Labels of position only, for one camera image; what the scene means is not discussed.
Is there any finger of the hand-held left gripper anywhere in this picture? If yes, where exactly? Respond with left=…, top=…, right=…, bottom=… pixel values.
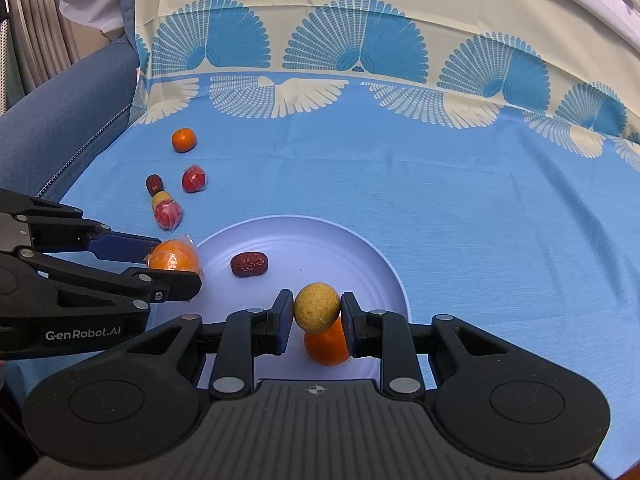
left=0, top=189, right=163, bottom=265
left=15, top=247, right=204, bottom=311

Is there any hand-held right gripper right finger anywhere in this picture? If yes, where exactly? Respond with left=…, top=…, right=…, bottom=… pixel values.
left=341, top=291, right=506, bottom=397

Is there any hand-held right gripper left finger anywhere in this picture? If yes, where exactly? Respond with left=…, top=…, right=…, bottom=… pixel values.
left=125, top=289, right=296, bottom=399

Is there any plastic-wrapped orange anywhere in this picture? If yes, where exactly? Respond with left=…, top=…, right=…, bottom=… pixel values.
left=144, top=234, right=205, bottom=297

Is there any plastic-wrapped red fruit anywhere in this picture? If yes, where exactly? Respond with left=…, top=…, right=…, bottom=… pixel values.
left=153, top=200, right=184, bottom=232
left=181, top=164, right=208, bottom=194

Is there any pale blue round plate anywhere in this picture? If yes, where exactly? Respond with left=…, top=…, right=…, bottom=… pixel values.
left=147, top=216, right=412, bottom=390

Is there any orange with green stem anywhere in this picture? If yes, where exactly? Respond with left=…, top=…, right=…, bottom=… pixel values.
left=171, top=128, right=197, bottom=154

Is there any bare orange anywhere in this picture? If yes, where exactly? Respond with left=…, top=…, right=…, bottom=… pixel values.
left=304, top=329, right=351, bottom=367

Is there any blue sofa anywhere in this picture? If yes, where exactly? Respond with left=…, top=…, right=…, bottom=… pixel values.
left=0, top=40, right=140, bottom=203

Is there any blue fan-patterned tablecloth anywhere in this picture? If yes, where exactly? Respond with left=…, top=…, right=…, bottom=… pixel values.
left=10, top=0, right=640, bottom=466

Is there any light grey cloth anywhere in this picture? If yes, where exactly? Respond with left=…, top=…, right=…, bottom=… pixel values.
left=59, top=0, right=137, bottom=41

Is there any grey curtain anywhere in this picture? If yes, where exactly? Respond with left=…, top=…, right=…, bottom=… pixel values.
left=0, top=0, right=78, bottom=113

